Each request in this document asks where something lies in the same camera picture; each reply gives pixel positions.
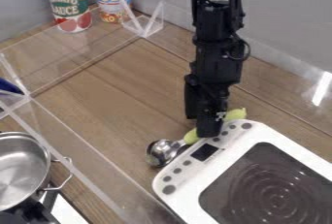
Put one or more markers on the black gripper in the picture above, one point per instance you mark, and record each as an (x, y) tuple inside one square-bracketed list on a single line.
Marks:
[(217, 65)]

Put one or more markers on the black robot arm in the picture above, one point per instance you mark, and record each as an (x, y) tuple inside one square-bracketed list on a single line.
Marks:
[(235, 20)]

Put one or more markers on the white and black stove top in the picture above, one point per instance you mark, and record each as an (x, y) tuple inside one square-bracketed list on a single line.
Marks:
[(247, 177)]

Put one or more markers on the tomato sauce can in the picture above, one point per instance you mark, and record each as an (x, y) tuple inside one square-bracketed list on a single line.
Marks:
[(72, 15)]

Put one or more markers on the blue object at left edge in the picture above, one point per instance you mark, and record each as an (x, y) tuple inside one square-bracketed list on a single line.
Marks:
[(7, 87)]

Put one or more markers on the clear acrylic corner bracket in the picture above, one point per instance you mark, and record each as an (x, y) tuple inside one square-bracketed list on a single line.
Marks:
[(142, 25)]

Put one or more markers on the steel pot with handle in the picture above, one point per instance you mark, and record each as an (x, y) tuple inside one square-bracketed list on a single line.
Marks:
[(25, 162)]

